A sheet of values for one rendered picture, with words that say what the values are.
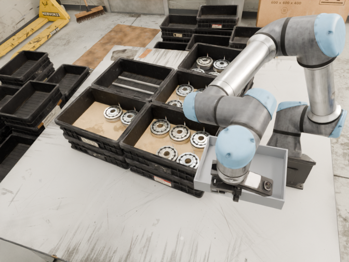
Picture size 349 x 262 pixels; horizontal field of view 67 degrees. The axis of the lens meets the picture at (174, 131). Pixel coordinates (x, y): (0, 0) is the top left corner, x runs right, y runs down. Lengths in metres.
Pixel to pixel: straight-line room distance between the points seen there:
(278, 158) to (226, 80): 0.40
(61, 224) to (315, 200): 1.13
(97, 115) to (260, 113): 1.10
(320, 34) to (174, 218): 0.88
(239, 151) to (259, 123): 0.09
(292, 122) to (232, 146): 0.71
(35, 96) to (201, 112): 2.00
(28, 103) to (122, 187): 1.36
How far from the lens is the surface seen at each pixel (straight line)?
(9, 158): 2.44
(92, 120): 1.51
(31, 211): 1.47
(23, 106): 2.45
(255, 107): 0.58
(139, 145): 1.30
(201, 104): 0.64
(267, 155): 0.99
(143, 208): 1.27
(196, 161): 1.17
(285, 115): 1.21
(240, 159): 0.51
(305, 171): 1.24
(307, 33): 0.87
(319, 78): 0.98
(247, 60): 0.78
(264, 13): 3.88
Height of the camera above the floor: 1.82
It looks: 48 degrees down
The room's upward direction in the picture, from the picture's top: 8 degrees counter-clockwise
